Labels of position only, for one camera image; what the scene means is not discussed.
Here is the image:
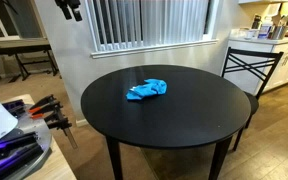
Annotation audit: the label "white window sill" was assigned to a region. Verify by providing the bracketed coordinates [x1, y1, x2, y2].
[90, 38, 219, 60]

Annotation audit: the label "white blue jug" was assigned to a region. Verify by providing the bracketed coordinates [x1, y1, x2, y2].
[257, 16, 273, 40]

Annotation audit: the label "steel pot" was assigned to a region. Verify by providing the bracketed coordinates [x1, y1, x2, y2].
[270, 25, 288, 41]

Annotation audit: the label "round grey robot base plate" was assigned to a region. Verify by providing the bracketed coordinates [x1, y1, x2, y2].
[0, 104, 54, 180]

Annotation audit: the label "black purple rails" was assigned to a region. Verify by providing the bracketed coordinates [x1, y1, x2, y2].
[0, 131, 46, 180]

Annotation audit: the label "white cup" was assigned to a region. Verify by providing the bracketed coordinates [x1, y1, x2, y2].
[245, 29, 257, 41]

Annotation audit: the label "white kitchen cabinet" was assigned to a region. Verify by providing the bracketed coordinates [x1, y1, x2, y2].
[223, 35, 288, 95]

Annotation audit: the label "black orange bar clamp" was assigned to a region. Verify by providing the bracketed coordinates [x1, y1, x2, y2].
[28, 94, 64, 120]

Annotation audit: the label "round black table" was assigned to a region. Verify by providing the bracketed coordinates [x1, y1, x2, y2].
[80, 64, 252, 180]

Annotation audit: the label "black keyboard on stand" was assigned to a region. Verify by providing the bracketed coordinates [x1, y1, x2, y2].
[0, 37, 60, 83]

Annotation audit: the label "white vertical blinds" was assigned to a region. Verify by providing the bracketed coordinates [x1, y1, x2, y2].
[91, 0, 212, 52]

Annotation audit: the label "blue cloth rag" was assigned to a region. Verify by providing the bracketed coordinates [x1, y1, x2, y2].
[125, 78, 168, 102]

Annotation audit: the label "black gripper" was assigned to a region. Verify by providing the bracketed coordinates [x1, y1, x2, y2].
[54, 0, 84, 22]

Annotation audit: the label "light wooden platform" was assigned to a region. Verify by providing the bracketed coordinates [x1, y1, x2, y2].
[2, 93, 78, 180]

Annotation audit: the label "black bottle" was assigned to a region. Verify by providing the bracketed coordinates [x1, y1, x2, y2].
[251, 14, 263, 31]

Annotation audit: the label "black metal chair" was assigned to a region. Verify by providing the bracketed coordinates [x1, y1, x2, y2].
[221, 46, 285, 152]

